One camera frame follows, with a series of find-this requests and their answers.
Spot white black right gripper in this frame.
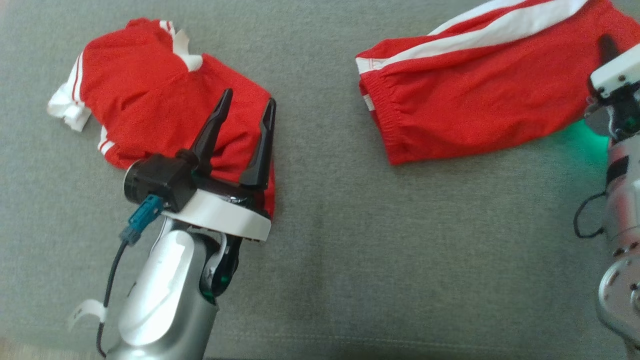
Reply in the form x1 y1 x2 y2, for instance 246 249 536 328
589 34 640 141

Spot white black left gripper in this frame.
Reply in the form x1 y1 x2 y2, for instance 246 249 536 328
162 88 277 243

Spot red jersey with white sleeves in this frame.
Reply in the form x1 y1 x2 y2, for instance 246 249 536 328
47 18 277 221

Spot red shorts with white stripes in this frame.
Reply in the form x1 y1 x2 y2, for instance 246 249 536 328
355 0 640 166

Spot black cable with blue plug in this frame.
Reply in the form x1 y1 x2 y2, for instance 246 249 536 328
95 194 165 359
573 192 608 239

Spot white cable tag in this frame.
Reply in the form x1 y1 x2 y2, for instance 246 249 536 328
67 299 108 332

